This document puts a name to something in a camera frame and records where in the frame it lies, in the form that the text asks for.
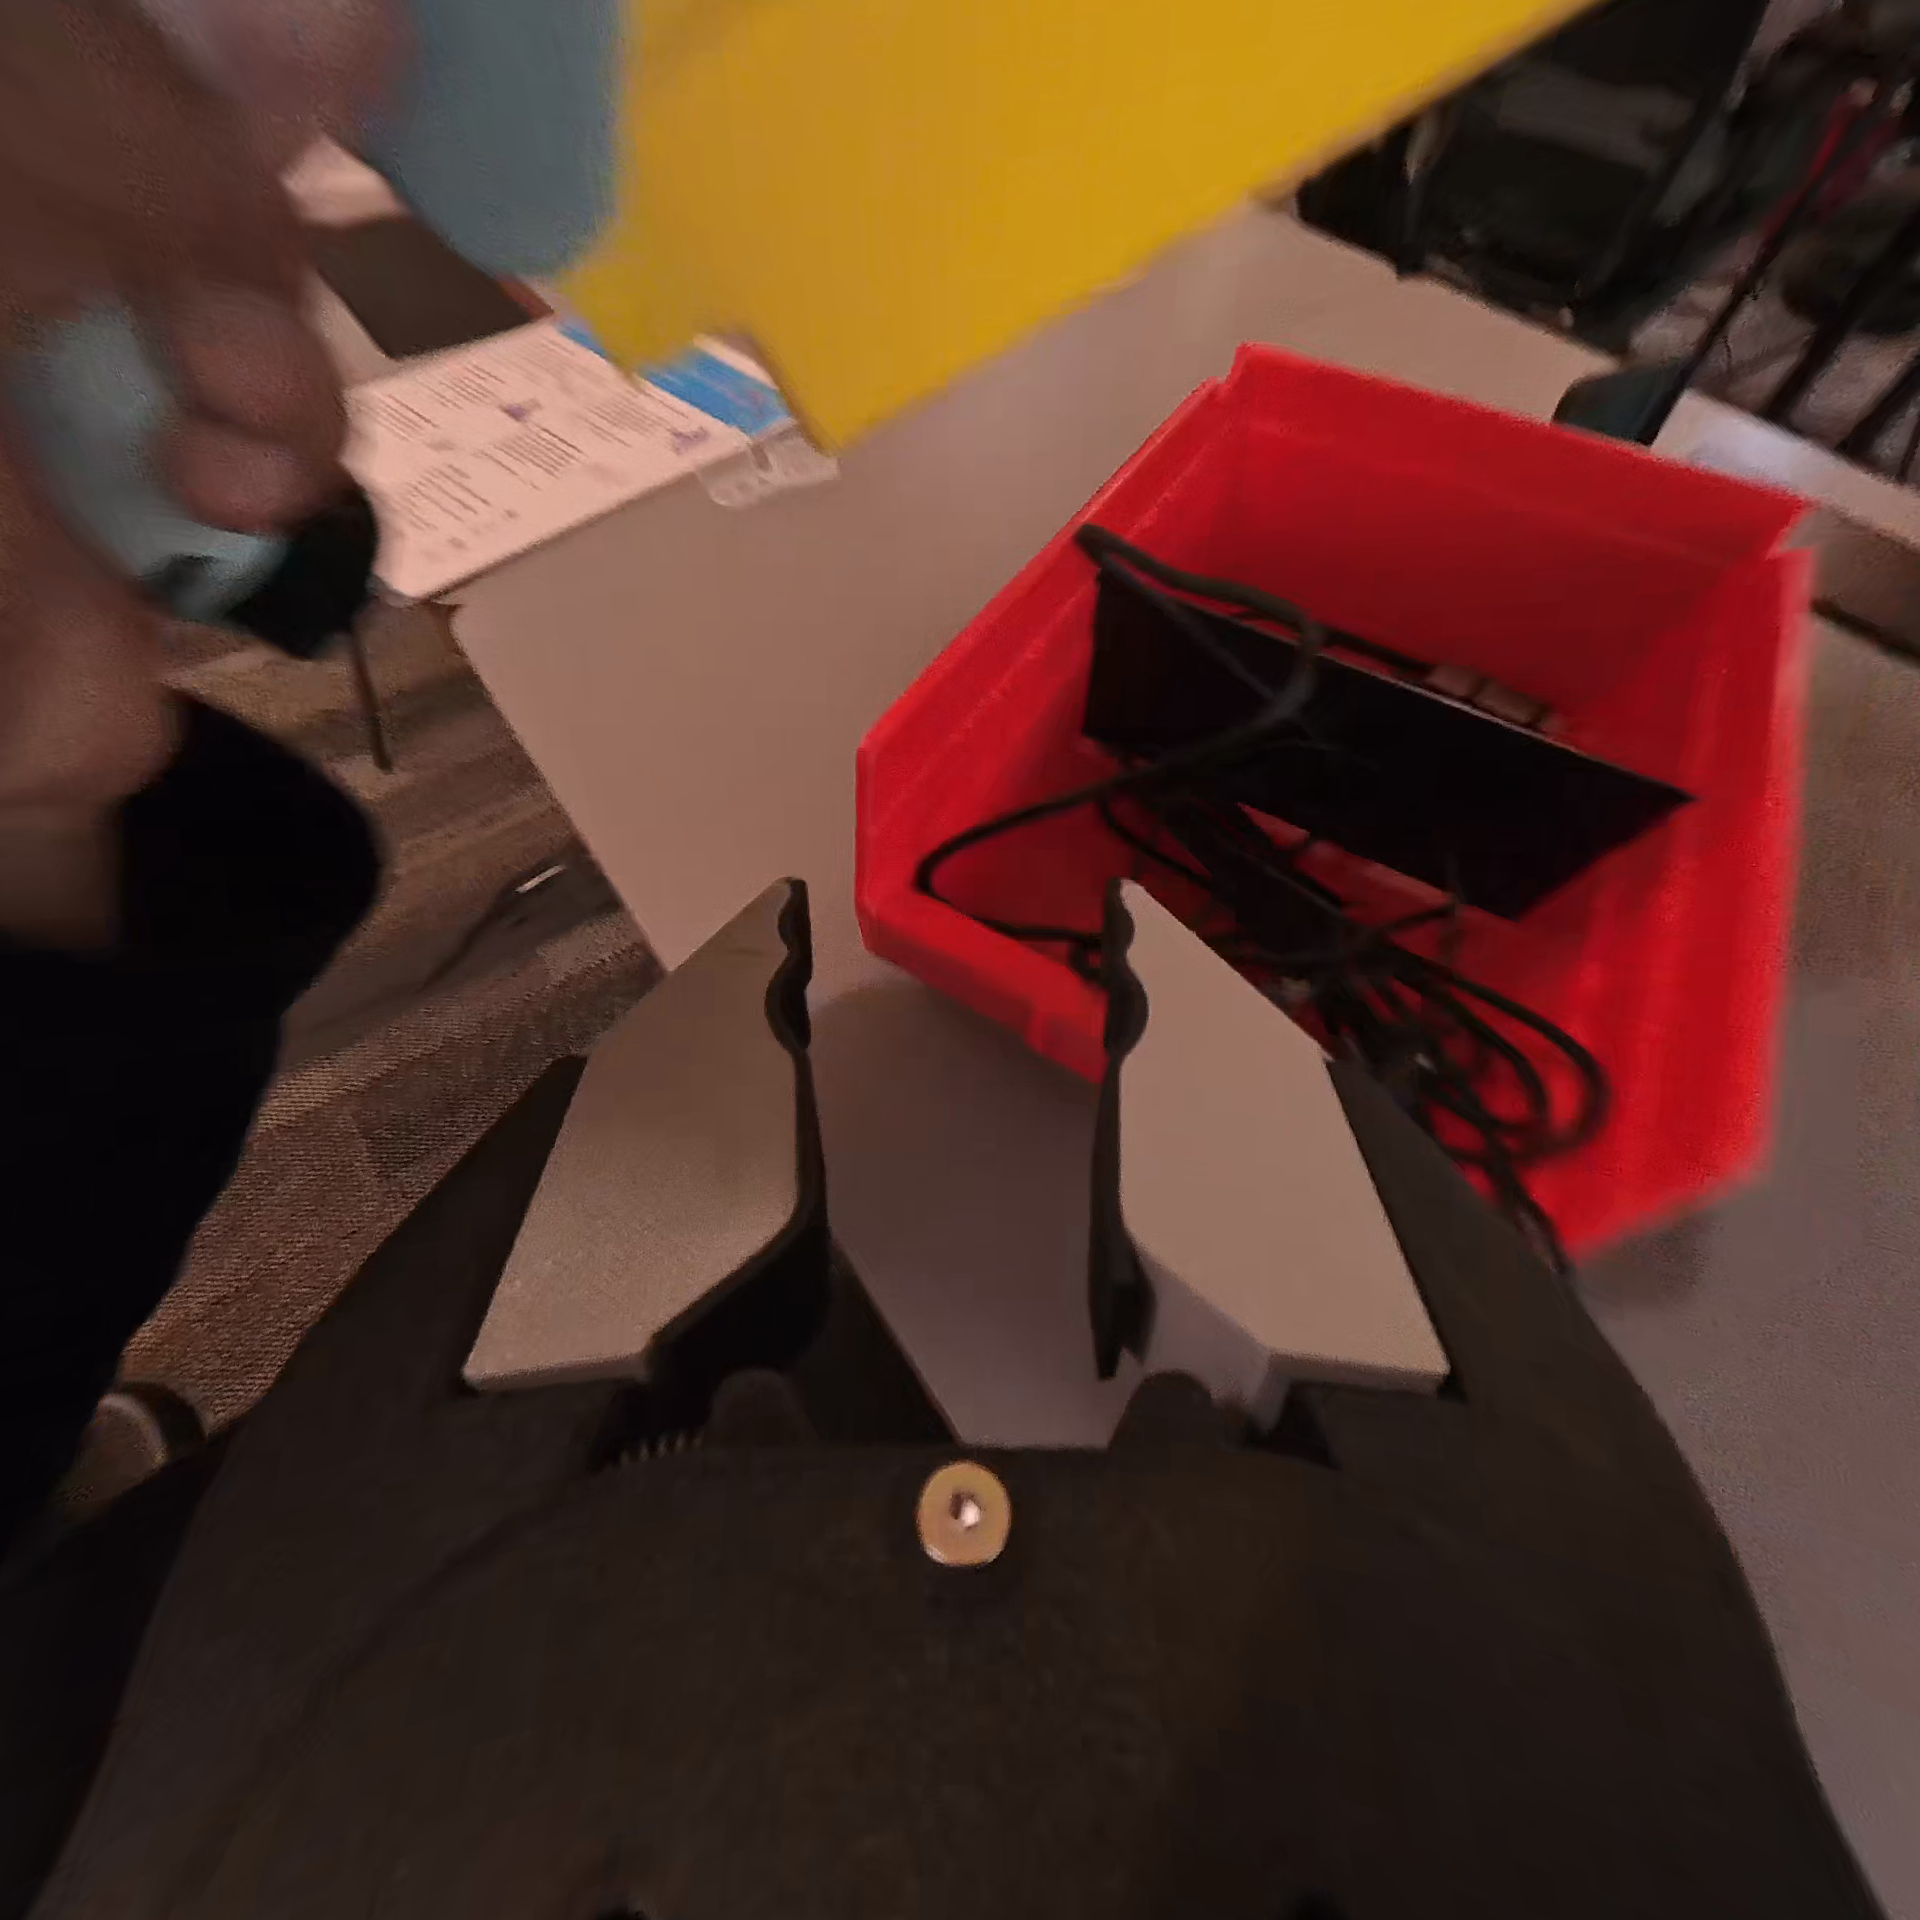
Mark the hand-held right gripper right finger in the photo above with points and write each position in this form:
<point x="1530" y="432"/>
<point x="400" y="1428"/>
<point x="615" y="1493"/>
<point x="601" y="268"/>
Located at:
<point x="1260" y="1201"/>

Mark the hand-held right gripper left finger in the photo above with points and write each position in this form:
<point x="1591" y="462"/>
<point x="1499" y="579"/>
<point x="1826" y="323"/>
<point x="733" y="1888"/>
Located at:
<point x="675" y="1185"/>

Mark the red plastic bin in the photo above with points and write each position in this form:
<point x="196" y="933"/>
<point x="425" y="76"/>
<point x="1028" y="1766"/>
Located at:
<point x="1651" y="931"/>

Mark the person's left hand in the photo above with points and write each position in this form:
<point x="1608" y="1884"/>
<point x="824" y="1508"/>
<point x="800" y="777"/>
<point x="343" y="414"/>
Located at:
<point x="148" y="148"/>

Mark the white paper sheet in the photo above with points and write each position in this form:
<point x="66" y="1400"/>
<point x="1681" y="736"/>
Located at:
<point x="495" y="451"/>

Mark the black bin divider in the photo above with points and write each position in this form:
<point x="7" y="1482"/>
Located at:
<point x="1348" y="764"/>

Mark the yellow plastic bin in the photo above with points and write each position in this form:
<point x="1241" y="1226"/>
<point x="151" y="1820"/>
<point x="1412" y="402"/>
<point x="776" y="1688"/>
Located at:
<point x="975" y="181"/>

